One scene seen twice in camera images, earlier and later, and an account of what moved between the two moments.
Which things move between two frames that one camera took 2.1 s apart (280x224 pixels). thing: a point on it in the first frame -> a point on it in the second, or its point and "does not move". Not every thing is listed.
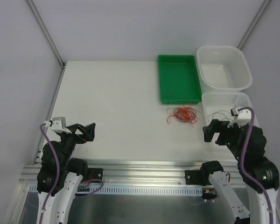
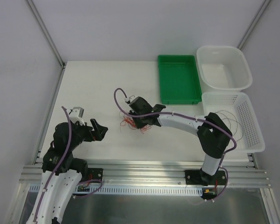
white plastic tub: [223, 68] does not move
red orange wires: [185, 113] -> [129, 121]
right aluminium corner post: [253, 23] does not move
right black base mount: [193, 177] does not move
